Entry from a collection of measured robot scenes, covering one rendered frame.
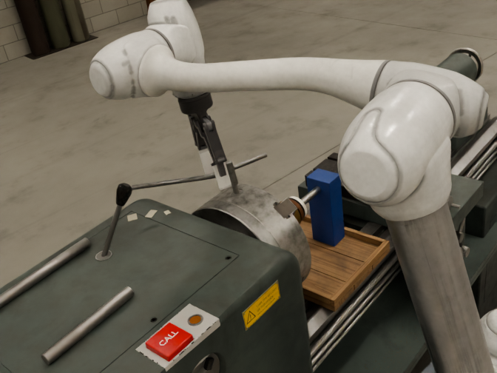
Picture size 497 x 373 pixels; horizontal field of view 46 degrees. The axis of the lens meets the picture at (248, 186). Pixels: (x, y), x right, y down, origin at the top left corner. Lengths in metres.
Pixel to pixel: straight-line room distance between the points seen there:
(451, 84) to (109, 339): 0.72
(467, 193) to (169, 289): 1.11
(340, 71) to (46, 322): 0.72
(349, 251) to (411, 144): 0.97
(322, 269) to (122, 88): 0.86
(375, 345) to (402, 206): 1.13
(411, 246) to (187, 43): 0.62
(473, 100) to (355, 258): 0.86
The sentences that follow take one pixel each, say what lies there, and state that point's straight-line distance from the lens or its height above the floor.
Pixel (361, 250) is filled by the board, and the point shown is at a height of 0.89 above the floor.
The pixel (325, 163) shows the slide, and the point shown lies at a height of 0.97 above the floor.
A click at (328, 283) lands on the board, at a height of 0.88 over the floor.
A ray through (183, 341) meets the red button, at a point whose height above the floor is 1.27.
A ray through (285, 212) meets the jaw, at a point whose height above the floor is 1.19.
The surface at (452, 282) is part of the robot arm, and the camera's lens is 1.02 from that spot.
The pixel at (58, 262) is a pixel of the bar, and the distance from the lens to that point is 1.32.
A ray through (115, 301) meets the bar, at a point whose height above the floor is 1.27.
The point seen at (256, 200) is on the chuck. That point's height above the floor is 1.23.
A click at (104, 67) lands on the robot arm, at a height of 1.65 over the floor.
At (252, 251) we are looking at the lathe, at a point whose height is 1.26.
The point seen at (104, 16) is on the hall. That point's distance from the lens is 8.52.
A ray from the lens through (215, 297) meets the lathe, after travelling 1.13.
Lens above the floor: 1.98
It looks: 30 degrees down
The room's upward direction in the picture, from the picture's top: 9 degrees counter-clockwise
